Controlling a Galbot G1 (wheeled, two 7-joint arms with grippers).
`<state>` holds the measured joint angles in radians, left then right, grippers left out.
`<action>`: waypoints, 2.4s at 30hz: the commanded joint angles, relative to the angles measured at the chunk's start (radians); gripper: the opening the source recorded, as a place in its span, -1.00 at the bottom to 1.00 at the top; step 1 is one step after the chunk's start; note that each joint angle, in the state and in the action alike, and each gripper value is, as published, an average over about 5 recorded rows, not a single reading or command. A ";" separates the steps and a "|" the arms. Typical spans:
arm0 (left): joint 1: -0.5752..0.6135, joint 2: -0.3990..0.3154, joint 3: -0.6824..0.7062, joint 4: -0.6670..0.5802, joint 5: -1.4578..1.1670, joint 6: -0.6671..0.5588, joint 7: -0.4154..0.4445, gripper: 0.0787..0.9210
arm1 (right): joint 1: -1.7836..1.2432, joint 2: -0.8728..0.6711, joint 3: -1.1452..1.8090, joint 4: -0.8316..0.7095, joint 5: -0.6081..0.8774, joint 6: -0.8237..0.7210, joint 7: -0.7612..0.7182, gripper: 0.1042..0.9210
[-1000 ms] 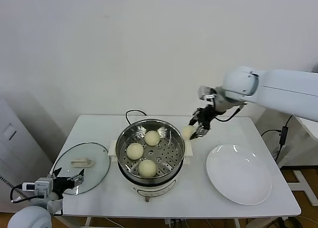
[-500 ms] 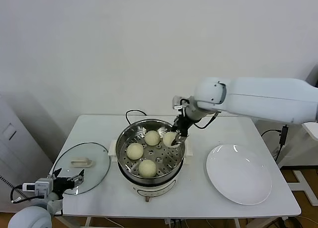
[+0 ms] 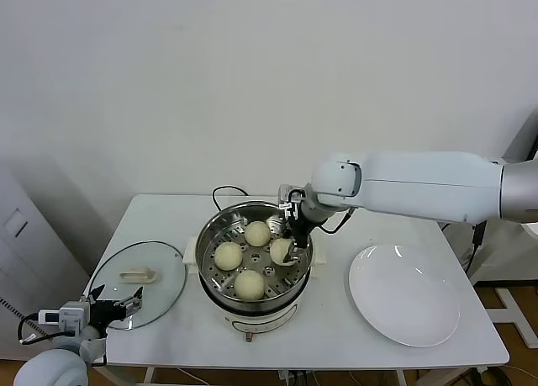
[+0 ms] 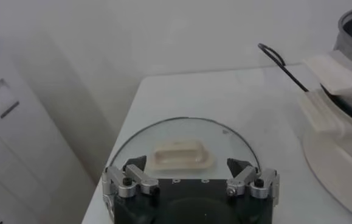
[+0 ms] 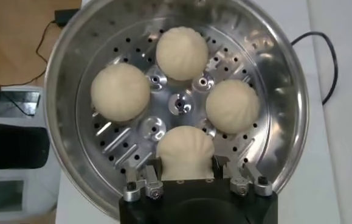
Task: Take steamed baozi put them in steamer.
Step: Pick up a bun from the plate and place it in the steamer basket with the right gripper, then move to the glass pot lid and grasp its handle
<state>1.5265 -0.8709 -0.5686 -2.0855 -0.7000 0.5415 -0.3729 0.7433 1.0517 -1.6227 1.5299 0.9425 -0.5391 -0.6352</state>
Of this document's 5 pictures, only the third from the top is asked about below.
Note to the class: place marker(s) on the white steamed baozi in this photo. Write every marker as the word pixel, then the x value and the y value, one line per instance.
pixel 257 234
pixel 278 250
pixel 249 285
pixel 229 256

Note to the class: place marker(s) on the cream electric pot base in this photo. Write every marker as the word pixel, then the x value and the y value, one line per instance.
pixel 260 323

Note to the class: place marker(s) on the stainless steel steamer basket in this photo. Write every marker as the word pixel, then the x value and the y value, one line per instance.
pixel 210 276

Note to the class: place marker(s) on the white round plate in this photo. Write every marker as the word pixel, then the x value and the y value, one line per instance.
pixel 403 293

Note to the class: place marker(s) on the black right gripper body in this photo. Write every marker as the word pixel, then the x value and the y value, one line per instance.
pixel 303 223

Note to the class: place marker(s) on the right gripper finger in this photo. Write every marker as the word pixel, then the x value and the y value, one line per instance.
pixel 291 256
pixel 302 241

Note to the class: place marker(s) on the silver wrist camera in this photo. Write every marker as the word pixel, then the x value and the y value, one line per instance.
pixel 69 314
pixel 286 192

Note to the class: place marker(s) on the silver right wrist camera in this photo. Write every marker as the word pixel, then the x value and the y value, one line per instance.
pixel 286 192

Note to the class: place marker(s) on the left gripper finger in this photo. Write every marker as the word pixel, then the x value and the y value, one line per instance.
pixel 96 295
pixel 129 306

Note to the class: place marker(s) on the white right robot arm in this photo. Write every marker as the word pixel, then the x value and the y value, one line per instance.
pixel 420 184

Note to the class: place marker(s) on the white table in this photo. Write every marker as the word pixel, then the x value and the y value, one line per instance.
pixel 357 352

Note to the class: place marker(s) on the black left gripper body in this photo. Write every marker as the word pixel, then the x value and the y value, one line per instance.
pixel 105 313

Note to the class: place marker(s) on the white cabinet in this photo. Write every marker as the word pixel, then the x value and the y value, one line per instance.
pixel 25 255

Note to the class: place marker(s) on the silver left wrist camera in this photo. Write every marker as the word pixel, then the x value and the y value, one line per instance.
pixel 69 314

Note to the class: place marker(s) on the round glass pot lid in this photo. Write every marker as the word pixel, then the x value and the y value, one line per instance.
pixel 138 255

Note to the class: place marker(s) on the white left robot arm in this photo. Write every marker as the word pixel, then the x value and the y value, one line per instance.
pixel 48 369

